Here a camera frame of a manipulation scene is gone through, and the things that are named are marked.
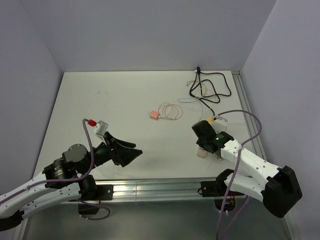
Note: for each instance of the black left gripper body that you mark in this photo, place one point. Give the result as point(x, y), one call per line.
point(107, 152)

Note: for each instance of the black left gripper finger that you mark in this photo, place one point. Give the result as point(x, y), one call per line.
point(127, 155)
point(117, 143)

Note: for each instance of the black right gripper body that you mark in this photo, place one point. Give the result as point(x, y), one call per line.
point(201, 144)

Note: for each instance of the yellow charger plug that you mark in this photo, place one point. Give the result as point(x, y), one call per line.
point(211, 119)

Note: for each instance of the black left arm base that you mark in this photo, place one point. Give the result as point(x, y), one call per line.
point(104, 192)

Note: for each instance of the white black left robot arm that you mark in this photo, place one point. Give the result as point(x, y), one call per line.
point(67, 179)

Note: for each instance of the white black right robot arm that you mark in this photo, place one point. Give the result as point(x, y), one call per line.
point(276, 187)

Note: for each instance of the beige red power strip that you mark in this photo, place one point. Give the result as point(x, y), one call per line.
point(201, 154)

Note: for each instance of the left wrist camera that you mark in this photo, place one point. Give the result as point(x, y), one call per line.
point(99, 128)

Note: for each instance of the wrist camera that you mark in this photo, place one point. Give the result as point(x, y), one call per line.
point(219, 124)
point(99, 128)

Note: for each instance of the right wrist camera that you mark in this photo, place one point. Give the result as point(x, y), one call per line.
point(219, 124)

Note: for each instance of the aluminium front rail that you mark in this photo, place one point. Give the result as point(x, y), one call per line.
point(151, 190)

